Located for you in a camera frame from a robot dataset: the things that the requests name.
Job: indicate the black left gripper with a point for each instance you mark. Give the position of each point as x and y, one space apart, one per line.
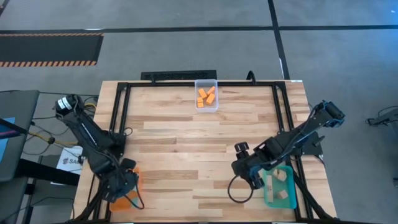
119 180

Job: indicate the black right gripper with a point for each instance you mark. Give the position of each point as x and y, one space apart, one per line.
245 166

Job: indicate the long natural wood block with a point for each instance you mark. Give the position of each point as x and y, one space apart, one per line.
269 187

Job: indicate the small natural wood block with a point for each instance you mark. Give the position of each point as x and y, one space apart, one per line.
275 172

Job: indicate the natural wood cube block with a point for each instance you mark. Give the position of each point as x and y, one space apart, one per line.
283 194

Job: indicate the orange rectangular block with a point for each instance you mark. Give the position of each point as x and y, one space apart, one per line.
211 90
200 102
210 99

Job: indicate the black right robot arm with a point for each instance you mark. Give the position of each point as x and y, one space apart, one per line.
308 124

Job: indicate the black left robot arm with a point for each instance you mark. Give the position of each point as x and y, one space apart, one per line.
84 127

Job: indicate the orange plastic tray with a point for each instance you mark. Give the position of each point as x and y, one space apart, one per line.
124 205

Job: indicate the teal plastic tray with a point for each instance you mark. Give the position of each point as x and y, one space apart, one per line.
290 186

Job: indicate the white printed paper sheet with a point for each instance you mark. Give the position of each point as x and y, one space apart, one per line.
70 160

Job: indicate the clear plastic bin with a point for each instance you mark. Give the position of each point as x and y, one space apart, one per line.
214 108

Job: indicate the black perforated panel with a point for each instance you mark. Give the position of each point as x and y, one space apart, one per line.
177 75

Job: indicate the dark equipment stand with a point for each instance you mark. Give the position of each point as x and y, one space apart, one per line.
385 118

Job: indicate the black hazard-striped mat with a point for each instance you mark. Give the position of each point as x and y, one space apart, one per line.
49 49

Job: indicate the black metal table frame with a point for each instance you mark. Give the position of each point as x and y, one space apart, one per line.
155 84

